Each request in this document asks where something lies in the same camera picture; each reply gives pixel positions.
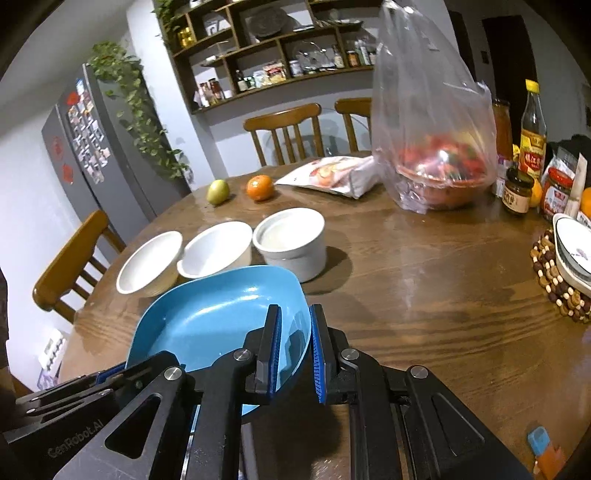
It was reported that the trailing green plant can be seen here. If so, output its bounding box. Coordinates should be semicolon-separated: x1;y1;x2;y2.
88;41;192;181

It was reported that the beaded wooden trivet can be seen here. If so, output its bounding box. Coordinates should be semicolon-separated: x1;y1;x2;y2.
530;228;591;324

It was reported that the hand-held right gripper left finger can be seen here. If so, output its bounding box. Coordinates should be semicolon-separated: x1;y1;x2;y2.
53;304;282;480

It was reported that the wooden chair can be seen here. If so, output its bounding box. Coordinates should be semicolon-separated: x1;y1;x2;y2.
32;210;126;324
243;103;325;167
335;97;373;154

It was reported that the red bowl of fruit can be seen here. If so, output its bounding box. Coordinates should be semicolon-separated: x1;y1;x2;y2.
398;134;494;208

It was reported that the small white box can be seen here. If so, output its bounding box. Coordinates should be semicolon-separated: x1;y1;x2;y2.
44;328;68;370

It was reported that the blue plate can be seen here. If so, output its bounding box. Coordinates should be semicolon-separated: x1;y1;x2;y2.
126;265;312;418

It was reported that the yellow-capped vinegar bottle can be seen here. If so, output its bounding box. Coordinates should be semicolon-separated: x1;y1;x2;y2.
519;79;548;181

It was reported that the cream paper sleeve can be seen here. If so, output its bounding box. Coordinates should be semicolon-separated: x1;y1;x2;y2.
566;154;588;217

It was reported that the tall orange sauce jar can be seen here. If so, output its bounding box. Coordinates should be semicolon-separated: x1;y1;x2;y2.
492;99;514;162

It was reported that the blue orange silicone scraper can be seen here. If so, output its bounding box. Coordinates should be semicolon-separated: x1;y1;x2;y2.
527;425;566;480

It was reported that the wooden wall shelf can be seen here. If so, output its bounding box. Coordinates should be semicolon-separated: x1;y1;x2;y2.
157;0;384;115

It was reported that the white snack bag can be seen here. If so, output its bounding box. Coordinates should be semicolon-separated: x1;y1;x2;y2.
274;156;384;200

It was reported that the row of jars and bottles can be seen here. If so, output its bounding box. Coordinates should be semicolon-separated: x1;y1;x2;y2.
196;39;377;107

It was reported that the shelf green plant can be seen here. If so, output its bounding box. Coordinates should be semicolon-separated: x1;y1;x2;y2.
152;0;185;33

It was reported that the clear plastic bag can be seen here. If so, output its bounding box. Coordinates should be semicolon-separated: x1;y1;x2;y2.
370;0;498;214

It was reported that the grey refrigerator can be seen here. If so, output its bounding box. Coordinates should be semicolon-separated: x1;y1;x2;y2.
41;63;192;227

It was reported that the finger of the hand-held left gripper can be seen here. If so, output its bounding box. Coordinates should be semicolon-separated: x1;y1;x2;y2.
16;355;153;408
28;381;134;417

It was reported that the shallow white bowl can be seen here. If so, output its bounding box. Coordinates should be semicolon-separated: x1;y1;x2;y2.
177;222;254;280
116;231;184;296

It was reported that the patterned white bowl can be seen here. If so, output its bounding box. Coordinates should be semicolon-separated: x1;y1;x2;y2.
553;213;591;296

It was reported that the white food packet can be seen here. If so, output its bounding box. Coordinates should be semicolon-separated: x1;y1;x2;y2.
547;143;580;185

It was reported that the dark wooden door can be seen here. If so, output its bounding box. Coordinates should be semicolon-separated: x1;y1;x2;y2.
482;16;539;121

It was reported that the fridge magnets cluster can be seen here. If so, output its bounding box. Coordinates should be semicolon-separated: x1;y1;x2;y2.
67;78;112;185

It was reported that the glass pot lid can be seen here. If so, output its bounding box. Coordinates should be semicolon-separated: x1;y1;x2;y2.
295;41;333;75

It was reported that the tall white bowl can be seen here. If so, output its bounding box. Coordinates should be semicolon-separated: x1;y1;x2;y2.
252;208;327;283

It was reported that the grey decorative plate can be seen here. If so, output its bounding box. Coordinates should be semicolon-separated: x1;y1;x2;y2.
245;6;289;38

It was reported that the green pear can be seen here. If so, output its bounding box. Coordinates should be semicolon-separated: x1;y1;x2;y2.
206;179;230;205

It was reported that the red-lidded sauce jar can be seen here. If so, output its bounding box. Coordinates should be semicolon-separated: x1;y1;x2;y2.
541;167;578;221

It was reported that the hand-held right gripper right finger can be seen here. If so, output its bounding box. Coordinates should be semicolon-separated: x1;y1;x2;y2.
308;303;534;480

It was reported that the small dark-lidded jar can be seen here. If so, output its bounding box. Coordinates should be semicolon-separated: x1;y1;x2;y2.
502;167;535;215

